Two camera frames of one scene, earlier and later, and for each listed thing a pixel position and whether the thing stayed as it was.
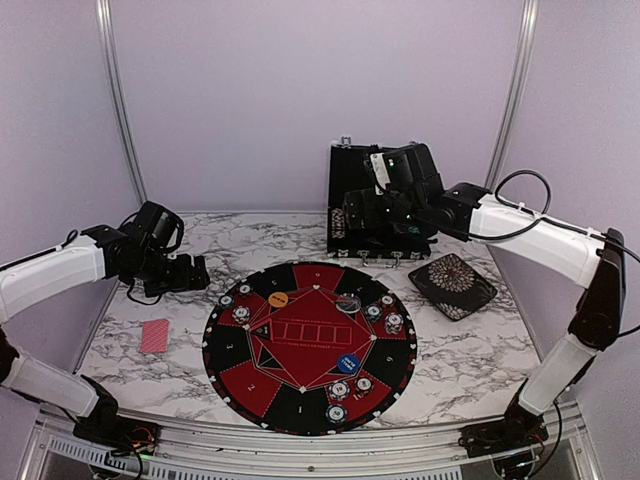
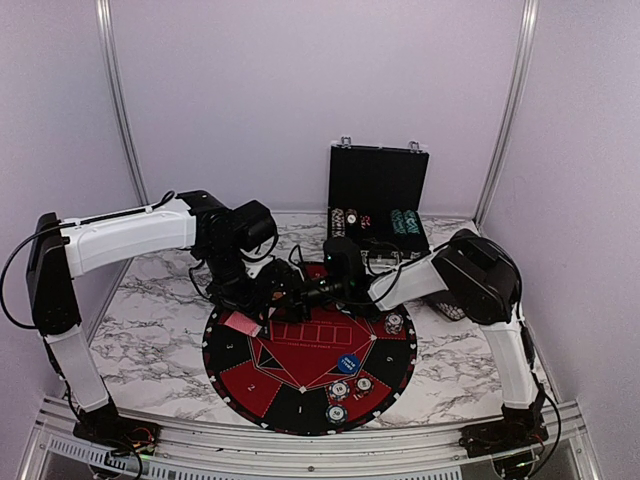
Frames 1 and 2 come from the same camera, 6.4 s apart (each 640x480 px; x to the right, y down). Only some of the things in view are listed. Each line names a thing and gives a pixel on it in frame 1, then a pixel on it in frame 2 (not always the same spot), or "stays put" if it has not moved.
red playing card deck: x=155 y=336 -> x=243 y=324
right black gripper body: x=403 y=212 -> x=311 y=297
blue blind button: x=348 y=363 stays put
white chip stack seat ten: x=339 y=390 stays put
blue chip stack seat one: x=336 y=413 stays put
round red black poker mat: x=309 y=348 stays put
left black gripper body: x=157 y=277 -> x=230 y=286
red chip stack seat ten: x=363 y=386 stays put
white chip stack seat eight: x=393 y=323 stays put
